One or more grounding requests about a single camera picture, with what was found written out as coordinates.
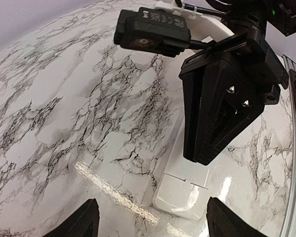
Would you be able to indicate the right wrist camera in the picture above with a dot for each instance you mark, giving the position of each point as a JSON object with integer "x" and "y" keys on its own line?
{"x": 152, "y": 30}

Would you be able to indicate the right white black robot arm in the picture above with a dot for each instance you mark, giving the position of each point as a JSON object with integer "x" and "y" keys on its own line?
{"x": 243, "y": 16}

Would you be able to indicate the front aluminium rail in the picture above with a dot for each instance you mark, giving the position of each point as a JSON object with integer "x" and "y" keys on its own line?
{"x": 294, "y": 148}

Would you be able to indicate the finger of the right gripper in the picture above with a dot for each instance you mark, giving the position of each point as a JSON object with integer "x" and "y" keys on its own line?
{"x": 192, "y": 89}

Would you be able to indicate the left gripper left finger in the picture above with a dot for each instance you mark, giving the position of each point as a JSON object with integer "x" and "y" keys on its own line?
{"x": 84, "y": 222}

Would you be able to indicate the white remote control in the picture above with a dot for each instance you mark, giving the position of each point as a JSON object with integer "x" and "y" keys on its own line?
{"x": 183, "y": 188}

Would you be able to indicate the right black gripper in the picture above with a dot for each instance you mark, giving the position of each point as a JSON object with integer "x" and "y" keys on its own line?
{"x": 230, "y": 101}

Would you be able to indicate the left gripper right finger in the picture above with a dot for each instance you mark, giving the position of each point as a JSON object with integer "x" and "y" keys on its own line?
{"x": 223, "y": 222}

